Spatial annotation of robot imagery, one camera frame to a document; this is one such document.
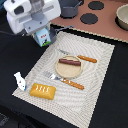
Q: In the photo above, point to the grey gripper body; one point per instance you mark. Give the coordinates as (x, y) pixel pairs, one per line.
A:
(34, 23)

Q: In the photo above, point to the light blue milk carton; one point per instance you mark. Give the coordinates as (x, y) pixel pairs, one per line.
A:
(42, 37)

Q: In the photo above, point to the red-brown sausage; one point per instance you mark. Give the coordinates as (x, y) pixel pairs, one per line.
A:
(70, 62)

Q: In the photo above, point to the small white bottle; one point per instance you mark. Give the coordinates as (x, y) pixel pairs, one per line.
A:
(20, 81)

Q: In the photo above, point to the yellow toy bread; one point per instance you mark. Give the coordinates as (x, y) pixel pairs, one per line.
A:
(43, 91)

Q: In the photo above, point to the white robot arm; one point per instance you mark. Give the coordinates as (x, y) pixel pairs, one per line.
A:
(17, 10)

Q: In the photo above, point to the grey frying pan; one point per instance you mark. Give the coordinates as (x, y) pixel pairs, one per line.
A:
(53, 32)

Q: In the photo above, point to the dark grey cooking pot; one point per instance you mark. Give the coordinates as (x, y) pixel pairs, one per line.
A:
(69, 8)

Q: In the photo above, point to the black burner disc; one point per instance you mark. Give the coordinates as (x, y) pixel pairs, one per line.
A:
(89, 18)
(96, 5)

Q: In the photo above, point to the round wooden plate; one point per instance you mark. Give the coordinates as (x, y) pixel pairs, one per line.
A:
(66, 70)

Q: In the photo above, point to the beige woven placemat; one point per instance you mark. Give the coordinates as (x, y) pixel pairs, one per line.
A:
(71, 104)

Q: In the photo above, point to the beige bowl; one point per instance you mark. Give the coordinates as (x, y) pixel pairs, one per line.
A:
(122, 16)

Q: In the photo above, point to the fork with orange handle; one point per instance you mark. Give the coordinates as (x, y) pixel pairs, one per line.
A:
(66, 81)

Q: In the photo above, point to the knife with orange handle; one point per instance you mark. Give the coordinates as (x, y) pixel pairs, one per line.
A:
(79, 56)

